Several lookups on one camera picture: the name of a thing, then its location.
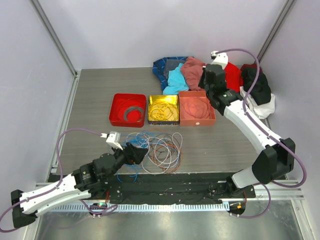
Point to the red plastic box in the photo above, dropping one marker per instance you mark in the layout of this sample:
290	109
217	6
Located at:
120	102

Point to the dark red cloth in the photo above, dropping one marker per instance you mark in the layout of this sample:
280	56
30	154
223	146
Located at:
249	67

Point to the grey cloth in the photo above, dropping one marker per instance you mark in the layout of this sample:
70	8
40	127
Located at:
171	65

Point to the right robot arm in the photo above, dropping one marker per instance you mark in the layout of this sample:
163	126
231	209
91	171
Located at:
274	159

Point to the black cloth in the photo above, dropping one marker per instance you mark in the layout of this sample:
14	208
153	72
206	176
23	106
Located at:
248	79

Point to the salmon pink box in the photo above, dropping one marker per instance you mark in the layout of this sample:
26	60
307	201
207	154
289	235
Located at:
195	109

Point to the gold metal tin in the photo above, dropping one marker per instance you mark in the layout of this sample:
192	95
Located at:
163	110

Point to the cyan cloth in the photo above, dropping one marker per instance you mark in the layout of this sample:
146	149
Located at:
176	82

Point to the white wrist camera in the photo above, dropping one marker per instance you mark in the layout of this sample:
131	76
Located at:
112	139
220	59

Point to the dusty pink cloth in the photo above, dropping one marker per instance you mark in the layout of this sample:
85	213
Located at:
192	71

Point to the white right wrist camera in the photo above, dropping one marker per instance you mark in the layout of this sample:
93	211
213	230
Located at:
220	59

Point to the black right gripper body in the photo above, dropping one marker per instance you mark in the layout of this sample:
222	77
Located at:
203	84

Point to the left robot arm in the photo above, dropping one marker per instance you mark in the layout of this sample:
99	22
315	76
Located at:
83	183

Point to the grey tape roll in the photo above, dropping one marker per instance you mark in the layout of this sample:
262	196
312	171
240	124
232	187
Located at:
134	114

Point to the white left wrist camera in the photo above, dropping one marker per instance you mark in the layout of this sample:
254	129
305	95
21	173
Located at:
112	139

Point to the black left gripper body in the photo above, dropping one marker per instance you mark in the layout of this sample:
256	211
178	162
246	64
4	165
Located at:
123	155

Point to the white slotted cable duct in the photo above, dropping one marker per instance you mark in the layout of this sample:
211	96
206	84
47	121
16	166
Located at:
135	208

